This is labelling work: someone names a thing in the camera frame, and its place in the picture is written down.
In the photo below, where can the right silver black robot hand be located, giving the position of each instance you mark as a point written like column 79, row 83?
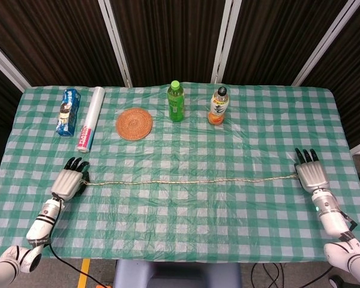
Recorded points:
column 312, row 177

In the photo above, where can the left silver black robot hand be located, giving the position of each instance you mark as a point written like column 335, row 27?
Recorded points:
column 66, row 184

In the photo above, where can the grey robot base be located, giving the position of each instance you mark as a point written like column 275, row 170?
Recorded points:
column 177, row 274

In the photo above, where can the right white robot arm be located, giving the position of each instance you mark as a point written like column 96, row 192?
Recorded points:
column 333, row 219

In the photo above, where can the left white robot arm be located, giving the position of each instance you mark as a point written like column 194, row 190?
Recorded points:
column 42, row 225

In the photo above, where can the plastic wrap roll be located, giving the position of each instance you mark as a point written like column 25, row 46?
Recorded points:
column 91, row 120

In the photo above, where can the blue cookie box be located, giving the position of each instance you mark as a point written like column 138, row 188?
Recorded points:
column 67, row 111

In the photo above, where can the round woven rattan coaster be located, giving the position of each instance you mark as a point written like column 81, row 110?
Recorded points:
column 134, row 124

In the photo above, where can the yellow floor tape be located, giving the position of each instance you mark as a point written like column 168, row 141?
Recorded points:
column 84, row 274

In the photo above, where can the black caster wheel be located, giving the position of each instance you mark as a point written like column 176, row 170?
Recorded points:
column 336, row 282

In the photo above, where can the orange drink bottle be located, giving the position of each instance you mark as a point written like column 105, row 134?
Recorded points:
column 218, row 108

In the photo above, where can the green checkered tablecloth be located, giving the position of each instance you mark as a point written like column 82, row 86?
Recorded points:
column 183, row 225

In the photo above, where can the green tea bottle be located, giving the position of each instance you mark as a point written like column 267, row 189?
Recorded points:
column 175, row 103

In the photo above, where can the white partition frame post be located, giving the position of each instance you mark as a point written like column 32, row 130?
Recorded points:
column 3, row 60
column 324, row 42
column 226, row 42
column 115, row 42

